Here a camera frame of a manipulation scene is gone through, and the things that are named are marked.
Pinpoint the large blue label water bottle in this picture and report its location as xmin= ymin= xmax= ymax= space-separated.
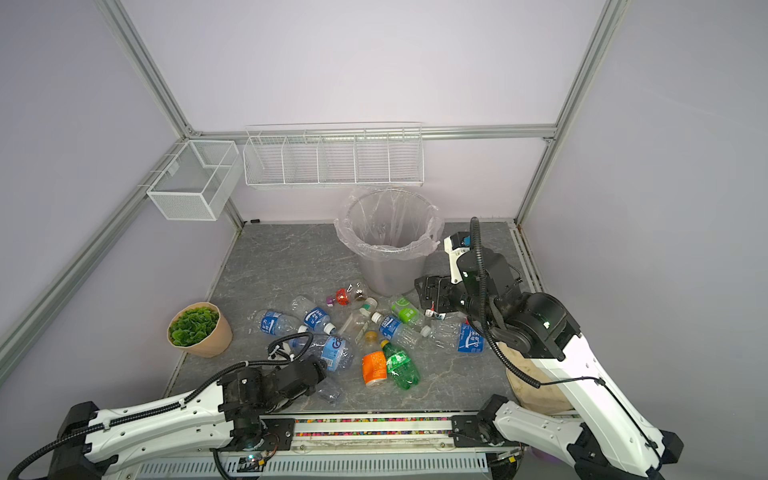
xmin=306 ymin=334 xmax=355 ymax=373

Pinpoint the blue label clear water bottle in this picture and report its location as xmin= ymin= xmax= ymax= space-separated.
xmin=250 ymin=309 xmax=301 ymax=337

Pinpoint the blue label bottle red cap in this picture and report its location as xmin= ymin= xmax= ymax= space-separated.
xmin=430 ymin=318 xmax=485 ymax=354

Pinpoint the green soda bottle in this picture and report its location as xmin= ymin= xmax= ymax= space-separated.
xmin=381 ymin=340 xmax=421 ymax=390

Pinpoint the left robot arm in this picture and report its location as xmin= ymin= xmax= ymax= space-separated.
xmin=8 ymin=341 xmax=327 ymax=479

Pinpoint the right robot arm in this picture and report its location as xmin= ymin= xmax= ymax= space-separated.
xmin=414 ymin=218 xmax=684 ymax=479

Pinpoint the grey mesh waste bin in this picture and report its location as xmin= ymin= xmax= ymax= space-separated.
xmin=334 ymin=187 xmax=445 ymax=296

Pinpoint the red label clear bottle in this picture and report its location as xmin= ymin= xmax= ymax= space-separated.
xmin=424 ymin=309 xmax=447 ymax=320

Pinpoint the blue label bottle white cap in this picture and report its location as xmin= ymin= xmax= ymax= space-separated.
xmin=290 ymin=295 xmax=336 ymax=335

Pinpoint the clear bottle green band cap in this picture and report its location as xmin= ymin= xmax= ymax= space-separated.
xmin=339 ymin=297 xmax=378 ymax=344

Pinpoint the orange label bottle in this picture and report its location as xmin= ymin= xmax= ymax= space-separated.
xmin=361 ymin=331 xmax=387 ymax=387

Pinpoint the green label clear bottle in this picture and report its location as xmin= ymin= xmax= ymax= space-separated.
xmin=391 ymin=297 xmax=432 ymax=337

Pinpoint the small red label purple cap bottle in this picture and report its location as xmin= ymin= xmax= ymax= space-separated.
xmin=325 ymin=281 xmax=368 ymax=307

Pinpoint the blue pocari label bottle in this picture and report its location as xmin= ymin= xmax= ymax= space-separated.
xmin=371 ymin=312 xmax=422 ymax=348

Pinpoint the potted green plant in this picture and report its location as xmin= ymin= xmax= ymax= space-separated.
xmin=167 ymin=302 xmax=233 ymax=359

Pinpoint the beige work glove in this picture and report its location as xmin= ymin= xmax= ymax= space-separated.
xmin=497 ymin=341 xmax=574 ymax=415

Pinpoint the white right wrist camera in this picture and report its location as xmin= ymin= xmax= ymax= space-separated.
xmin=443 ymin=231 xmax=471 ymax=285

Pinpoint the white wire wall shelf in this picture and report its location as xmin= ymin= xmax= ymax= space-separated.
xmin=243 ymin=122 xmax=425 ymax=187

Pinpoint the white mesh wall basket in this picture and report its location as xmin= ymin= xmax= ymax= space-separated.
xmin=148 ymin=140 xmax=244 ymax=221

